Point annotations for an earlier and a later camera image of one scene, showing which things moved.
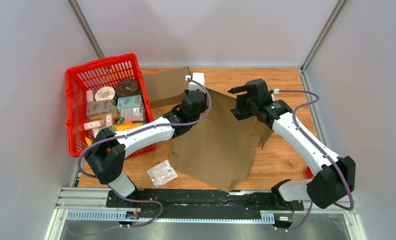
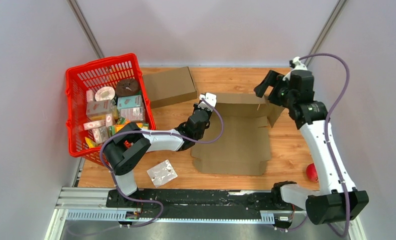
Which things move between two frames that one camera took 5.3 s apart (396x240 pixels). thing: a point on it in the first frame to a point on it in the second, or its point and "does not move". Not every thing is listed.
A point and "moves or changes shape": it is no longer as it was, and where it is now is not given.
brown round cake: [126, 87] does not move
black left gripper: [205, 105] to [209, 112]
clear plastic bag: [162, 173] does not move
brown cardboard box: [167, 88] does not move
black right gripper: [240, 112] to [272, 79]
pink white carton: [99, 107] does not move
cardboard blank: [219, 152] moves or changes shape
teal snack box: [124, 102] does not move
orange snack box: [127, 125] does not move
